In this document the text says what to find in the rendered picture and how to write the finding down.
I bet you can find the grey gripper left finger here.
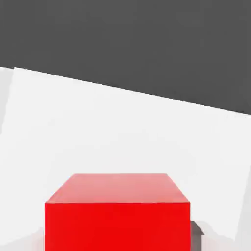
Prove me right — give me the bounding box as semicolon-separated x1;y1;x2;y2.
1;226;46;251

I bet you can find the small red cube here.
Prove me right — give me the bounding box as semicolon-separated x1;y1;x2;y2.
44;173;191;251

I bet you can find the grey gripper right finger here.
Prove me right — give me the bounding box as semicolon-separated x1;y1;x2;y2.
190;220;245;251

